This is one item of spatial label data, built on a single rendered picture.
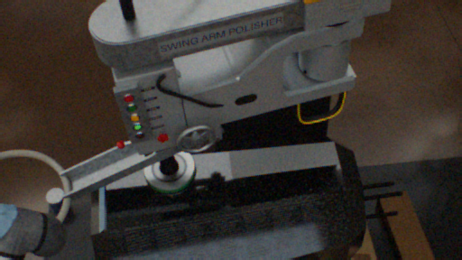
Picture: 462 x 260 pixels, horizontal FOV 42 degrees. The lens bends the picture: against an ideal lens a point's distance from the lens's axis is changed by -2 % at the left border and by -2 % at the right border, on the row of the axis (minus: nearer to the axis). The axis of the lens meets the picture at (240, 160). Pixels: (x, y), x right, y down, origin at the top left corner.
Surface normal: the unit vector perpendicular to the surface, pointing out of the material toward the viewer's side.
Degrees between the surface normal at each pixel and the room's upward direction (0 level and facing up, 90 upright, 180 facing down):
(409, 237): 0
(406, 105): 0
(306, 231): 45
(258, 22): 90
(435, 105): 0
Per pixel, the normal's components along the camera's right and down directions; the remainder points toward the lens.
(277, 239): 0.08, 0.18
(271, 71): 0.29, 0.79
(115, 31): -0.05, -0.56
